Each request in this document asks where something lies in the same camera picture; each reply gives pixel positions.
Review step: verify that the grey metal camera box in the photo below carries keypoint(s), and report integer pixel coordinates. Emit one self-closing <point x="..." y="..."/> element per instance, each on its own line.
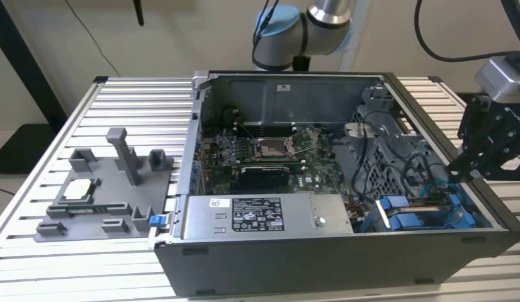
<point x="503" y="78"/>

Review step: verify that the blue plastic latch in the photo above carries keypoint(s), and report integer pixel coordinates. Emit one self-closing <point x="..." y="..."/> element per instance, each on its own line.
<point x="157" y="220"/>

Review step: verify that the grey metal disk bay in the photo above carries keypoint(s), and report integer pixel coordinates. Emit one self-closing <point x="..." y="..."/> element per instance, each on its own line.
<point x="381" y="163"/>

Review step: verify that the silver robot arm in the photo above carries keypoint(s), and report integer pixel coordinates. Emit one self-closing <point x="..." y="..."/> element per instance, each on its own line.
<point x="285" y="34"/>

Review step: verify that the silver CPU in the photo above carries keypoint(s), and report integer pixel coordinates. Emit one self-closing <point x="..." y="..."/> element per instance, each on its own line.
<point x="79" y="189"/>

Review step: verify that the grey parts rack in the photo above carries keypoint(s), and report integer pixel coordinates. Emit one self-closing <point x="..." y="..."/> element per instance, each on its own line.
<point x="117" y="195"/>

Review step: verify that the hard disk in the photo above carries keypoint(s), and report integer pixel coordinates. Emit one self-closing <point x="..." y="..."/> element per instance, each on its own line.
<point x="400" y="217"/>

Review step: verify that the green RAM stick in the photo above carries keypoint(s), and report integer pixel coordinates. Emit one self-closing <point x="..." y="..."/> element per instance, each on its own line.
<point x="101" y="208"/>

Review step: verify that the black graphics card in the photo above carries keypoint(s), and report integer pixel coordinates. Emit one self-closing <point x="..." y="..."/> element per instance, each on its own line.
<point x="266" y="179"/>

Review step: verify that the black metal post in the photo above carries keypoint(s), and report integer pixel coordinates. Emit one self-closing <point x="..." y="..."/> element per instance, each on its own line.
<point x="35" y="72"/>

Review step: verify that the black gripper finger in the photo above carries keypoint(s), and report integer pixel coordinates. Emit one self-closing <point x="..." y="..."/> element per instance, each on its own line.
<point x="470" y="126"/>
<point x="488" y="173"/>

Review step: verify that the silver power supply unit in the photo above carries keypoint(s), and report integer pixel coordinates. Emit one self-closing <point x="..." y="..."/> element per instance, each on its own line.
<point x="201" y="220"/>

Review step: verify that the thin metal locking lever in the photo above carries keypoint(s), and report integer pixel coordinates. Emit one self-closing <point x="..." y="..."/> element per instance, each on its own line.
<point x="246" y="130"/>

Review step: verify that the black PC case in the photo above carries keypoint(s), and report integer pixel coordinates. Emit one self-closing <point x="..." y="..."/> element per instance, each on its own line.
<point x="285" y="267"/>

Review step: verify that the CPU socket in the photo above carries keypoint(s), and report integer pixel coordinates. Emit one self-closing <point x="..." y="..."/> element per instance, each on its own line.
<point x="272" y="148"/>

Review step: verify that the green motherboard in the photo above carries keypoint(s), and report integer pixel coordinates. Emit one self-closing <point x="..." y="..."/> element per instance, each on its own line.
<point x="323" y="163"/>

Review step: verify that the black flat base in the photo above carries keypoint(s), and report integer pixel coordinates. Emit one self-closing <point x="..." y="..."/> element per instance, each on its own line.
<point x="24" y="148"/>

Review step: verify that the black antenna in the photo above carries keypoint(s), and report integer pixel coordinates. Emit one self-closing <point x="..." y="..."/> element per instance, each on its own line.
<point x="139" y="12"/>

